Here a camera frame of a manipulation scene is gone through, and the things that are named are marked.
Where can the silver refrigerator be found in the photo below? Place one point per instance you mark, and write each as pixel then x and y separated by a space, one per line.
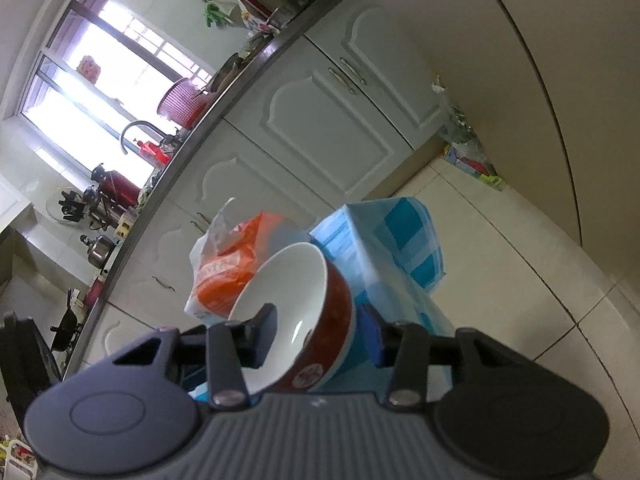
pixel 575 60

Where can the black wok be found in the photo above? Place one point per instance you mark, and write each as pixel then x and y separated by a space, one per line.
pixel 67 322

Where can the red thermos jug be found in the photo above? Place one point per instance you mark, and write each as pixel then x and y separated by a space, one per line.
pixel 117 185

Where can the steel kettle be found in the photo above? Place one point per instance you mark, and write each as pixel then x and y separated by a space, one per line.
pixel 100 250

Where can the colourful plastic bags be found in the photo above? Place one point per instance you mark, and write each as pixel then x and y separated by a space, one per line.
pixel 472 157

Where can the white plastic rack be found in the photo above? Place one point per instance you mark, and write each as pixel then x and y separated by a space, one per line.
pixel 17 455

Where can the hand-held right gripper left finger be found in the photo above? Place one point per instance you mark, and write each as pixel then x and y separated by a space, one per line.
pixel 264 337

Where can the red patterned box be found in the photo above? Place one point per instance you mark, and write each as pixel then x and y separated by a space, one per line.
pixel 89 69

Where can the blue checkered tablecloth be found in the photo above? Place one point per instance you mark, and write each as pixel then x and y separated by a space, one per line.
pixel 400 240

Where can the pink plastic basket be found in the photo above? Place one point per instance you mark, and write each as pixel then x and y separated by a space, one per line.
pixel 182 102

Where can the red bowl white inside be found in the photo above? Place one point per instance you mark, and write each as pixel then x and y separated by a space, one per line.
pixel 330 340

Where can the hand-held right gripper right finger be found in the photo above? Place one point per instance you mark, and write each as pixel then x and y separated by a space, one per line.
pixel 372 340

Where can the orange white plastic bag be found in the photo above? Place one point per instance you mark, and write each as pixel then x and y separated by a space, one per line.
pixel 225 270

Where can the green rubber gloves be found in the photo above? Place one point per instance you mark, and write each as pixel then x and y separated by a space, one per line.
pixel 217 14

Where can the floral printed carton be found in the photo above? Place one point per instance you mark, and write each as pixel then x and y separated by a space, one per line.
pixel 257 22

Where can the white kitchen base cabinets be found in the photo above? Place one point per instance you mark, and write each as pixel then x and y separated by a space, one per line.
pixel 320 110

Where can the kitchen window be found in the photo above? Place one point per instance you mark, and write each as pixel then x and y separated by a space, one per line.
pixel 75 110

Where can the dark kitchen countertop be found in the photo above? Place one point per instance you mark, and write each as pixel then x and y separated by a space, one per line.
pixel 205 122

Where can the curved metal faucet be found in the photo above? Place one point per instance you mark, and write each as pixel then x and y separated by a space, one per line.
pixel 142 125

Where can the red soap bottle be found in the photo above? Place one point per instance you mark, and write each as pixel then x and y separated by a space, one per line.
pixel 152 152

